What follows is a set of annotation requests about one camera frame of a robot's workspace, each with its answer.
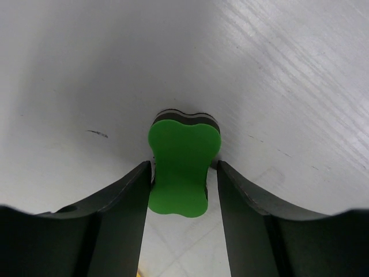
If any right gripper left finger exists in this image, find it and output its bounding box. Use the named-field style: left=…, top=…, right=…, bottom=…
left=1, top=161, right=151, bottom=276

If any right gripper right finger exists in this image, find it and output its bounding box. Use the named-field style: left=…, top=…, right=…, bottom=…
left=217, top=161, right=368, bottom=276

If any green whiteboard eraser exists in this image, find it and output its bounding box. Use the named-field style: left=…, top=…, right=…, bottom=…
left=148, top=109, right=222, bottom=218

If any yellow framed whiteboard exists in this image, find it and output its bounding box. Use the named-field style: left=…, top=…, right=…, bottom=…
left=136, top=269, right=145, bottom=277

